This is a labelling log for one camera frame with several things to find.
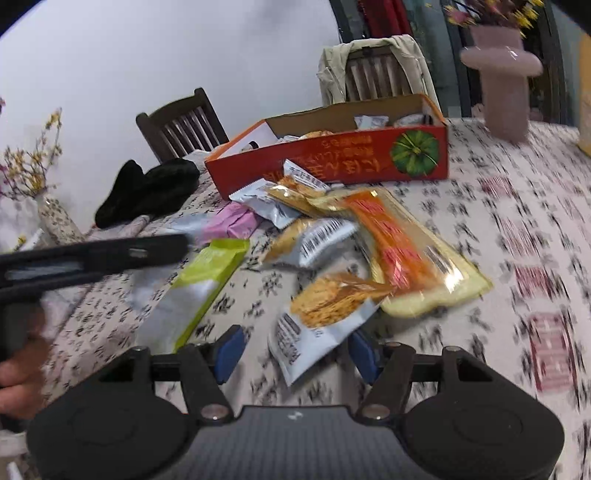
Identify yellow and pink flower branches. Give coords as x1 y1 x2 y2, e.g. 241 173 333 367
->
443 0 546 38

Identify orange cardboard box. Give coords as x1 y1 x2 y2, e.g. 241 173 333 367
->
204 93 450 200

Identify yellow thermos jug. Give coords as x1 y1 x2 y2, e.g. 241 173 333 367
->
577 37 591 158

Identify small yellow flower twigs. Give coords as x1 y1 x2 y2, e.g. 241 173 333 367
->
0 108 63 201

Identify grey striped folded cloth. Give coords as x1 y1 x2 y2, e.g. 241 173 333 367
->
81 213 155 243

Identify silver cracker packet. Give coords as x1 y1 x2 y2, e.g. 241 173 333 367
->
281 130 335 143
262 217 360 269

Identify gold cracker packet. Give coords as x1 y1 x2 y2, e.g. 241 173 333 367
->
268 182 356 217

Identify person's left hand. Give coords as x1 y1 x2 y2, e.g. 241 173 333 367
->
0 307 51 418

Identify large clear bread packet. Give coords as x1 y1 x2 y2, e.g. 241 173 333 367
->
344 187 494 318

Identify red hanging garment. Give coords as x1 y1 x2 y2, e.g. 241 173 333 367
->
358 0 414 40

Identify glass sliding door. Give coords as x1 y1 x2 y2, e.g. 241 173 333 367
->
328 0 583 125

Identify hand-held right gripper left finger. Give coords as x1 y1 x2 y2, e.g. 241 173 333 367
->
95 324 245 424

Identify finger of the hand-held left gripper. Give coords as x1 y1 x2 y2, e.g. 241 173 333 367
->
0 233 190 296

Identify dark wooden chair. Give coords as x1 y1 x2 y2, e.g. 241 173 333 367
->
135 88 230 162

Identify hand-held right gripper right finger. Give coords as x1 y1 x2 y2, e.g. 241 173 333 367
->
347 330 497 423

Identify green snack packet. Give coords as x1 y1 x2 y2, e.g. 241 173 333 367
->
134 239 251 354

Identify pink packet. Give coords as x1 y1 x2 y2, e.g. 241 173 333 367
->
203 203 262 239

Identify brown wooden chair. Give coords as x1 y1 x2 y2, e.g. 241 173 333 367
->
344 39 419 102

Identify white orange noodle packet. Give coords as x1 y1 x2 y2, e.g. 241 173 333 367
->
268 272 395 387

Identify beige jacket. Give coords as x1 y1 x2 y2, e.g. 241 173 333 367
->
316 34 441 123

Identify black cloth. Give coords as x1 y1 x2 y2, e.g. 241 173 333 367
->
95 158 201 229

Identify silver snack packet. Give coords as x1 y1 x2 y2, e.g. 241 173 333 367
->
283 159 331 191
229 178 301 229
172 216 214 245

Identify speckled ceramic vase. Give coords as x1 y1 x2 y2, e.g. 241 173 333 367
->
36 194 86 245

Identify pink mushroom-shaped vase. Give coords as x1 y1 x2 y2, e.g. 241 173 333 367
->
461 25 544 144

